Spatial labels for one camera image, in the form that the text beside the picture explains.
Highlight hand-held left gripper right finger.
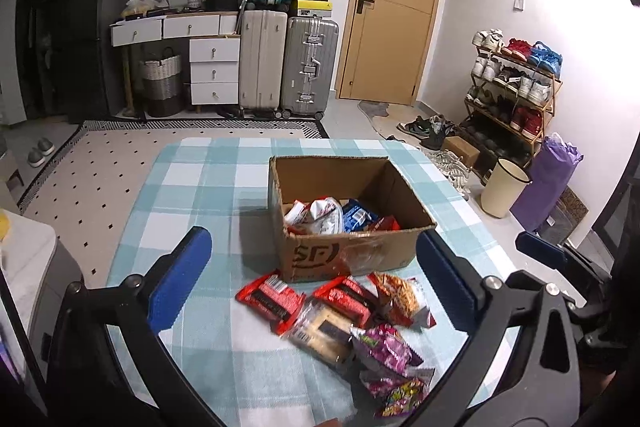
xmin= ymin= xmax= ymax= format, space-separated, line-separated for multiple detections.
xmin=400 ymin=231 xmax=583 ymax=427

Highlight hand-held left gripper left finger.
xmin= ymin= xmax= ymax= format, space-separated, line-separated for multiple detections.
xmin=47 ymin=227 xmax=226 ymax=427

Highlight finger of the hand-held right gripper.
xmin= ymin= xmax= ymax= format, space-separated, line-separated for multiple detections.
xmin=516 ymin=232 xmax=614 ymax=283
xmin=570 ymin=282 xmax=616 ymax=333

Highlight orange noodle snack packet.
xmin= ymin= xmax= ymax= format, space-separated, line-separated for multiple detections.
xmin=367 ymin=272 xmax=437 ymax=329

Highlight purple snack packet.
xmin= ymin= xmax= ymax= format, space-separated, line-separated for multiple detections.
xmin=359 ymin=367 xmax=437 ymax=419
xmin=350 ymin=324 xmax=426 ymax=380

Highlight red snack packet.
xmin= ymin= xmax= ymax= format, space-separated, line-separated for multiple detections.
xmin=235 ymin=273 xmax=307 ymax=335
xmin=312 ymin=276 xmax=378 ymax=328

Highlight blue snack packet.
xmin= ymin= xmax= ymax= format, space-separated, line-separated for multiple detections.
xmin=342 ymin=198 xmax=381 ymax=233

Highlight brown cardboard box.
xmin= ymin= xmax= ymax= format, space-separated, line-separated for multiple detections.
xmin=268 ymin=155 xmax=437 ymax=284

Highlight clear cracker packet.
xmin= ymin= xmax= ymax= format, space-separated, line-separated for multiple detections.
xmin=280 ymin=297 xmax=358 ymax=370

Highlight snack packets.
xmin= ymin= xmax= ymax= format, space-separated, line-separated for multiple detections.
xmin=284 ymin=196 xmax=346 ymax=236

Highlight brown doormat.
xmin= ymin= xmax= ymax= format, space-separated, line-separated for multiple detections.
xmin=537 ymin=187 xmax=590 ymax=248

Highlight purple bag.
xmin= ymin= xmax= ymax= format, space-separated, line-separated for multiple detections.
xmin=510 ymin=133 xmax=585 ymax=233

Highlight cream waste bin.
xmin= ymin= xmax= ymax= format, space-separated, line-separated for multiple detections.
xmin=481 ymin=158 xmax=532 ymax=219

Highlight blue white checkered tablecloth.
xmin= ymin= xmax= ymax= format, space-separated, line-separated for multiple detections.
xmin=105 ymin=137 xmax=521 ymax=427

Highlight black framed glass door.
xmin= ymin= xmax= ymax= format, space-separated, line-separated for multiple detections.
xmin=590 ymin=147 xmax=640 ymax=258

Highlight small cardboard box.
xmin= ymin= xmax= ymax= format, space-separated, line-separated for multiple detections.
xmin=444 ymin=136 xmax=481 ymax=168

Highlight beige dotted rug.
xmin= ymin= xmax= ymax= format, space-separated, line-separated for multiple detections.
xmin=20 ymin=119 xmax=331 ymax=303

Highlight pile of loose shoes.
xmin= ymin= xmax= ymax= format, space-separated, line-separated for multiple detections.
xmin=385 ymin=114 xmax=473 ymax=200

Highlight wooden shoe rack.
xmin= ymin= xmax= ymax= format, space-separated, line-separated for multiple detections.
xmin=460 ymin=49 xmax=563 ymax=185

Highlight white side cabinet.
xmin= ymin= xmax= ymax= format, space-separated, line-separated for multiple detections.
xmin=0 ymin=207 xmax=83 ymax=408

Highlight shoe rack with shoes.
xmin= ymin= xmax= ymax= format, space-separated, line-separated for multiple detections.
xmin=462 ymin=29 xmax=563 ymax=142

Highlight grey floor mat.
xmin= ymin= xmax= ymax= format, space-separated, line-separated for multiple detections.
xmin=358 ymin=101 xmax=393 ymax=120

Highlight woven laundry basket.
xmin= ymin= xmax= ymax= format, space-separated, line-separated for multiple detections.
xmin=139 ymin=47 xmax=183 ymax=118

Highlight white drawer desk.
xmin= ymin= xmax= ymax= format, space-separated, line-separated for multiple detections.
xmin=110 ymin=11 xmax=243 ymax=108

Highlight beige hard suitcase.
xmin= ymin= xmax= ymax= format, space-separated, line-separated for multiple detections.
xmin=238 ymin=9 xmax=288 ymax=118

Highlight silver hard suitcase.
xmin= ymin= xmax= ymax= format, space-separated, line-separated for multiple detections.
xmin=280 ymin=17 xmax=340 ymax=118

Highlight tan wooden door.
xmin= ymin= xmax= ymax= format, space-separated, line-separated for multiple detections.
xmin=336 ymin=0 xmax=448 ymax=102

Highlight dark refrigerator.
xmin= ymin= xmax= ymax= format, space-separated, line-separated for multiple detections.
xmin=55 ymin=0 xmax=138 ymax=122

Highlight plastic bag with food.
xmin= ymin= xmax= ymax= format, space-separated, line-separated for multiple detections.
xmin=120 ymin=0 xmax=156 ymax=18

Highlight white tall panel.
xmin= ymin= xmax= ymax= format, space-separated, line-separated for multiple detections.
xmin=0 ymin=0 xmax=28 ymax=128

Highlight dark tall cabinet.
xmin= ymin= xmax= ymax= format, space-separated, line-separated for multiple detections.
xmin=15 ymin=0 xmax=108 ymax=122

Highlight yellow black shoe box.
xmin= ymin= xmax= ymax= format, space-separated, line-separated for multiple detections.
xmin=295 ymin=0 xmax=334 ymax=18

